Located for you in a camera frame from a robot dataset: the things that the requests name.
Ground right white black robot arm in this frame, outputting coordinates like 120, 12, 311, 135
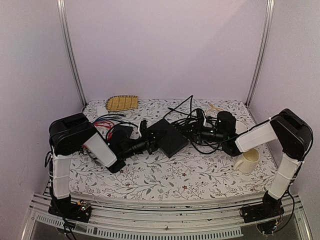
181, 108, 314, 223

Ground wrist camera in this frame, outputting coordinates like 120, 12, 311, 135
107, 127, 133, 154
216, 111, 236, 137

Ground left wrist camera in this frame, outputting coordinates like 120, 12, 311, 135
107, 127, 133, 154

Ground aluminium front rail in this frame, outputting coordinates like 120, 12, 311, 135
21, 192, 313, 240

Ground white ceramic bowl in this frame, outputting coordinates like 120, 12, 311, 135
235, 120, 247, 135

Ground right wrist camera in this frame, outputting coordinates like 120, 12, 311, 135
216, 111, 236, 137

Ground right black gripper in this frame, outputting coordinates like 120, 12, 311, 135
179, 119, 228, 145

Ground white card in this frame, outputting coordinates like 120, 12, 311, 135
97, 105, 109, 117

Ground left aluminium frame post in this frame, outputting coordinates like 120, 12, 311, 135
56, 0, 87, 107

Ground woven bamboo tray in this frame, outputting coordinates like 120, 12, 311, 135
105, 95, 139, 112

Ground white floral table mat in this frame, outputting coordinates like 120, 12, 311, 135
69, 99, 277, 201

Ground red and blue wire bundle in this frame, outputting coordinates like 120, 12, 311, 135
84, 114, 127, 153

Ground right aluminium frame post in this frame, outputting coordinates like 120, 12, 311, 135
245, 0, 275, 108

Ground cream ceramic mug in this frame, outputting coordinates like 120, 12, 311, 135
233, 148, 260, 174

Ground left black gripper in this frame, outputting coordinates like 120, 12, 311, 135
120, 129, 168, 160

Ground black cable tangle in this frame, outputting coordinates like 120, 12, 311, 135
104, 94, 233, 156

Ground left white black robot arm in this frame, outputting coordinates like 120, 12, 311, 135
46, 113, 167, 223

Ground aluminium frame post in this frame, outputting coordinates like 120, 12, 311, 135
56, 0, 87, 107
245, 0, 275, 108

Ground black network switch box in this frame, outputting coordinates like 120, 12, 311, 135
147, 118, 189, 158

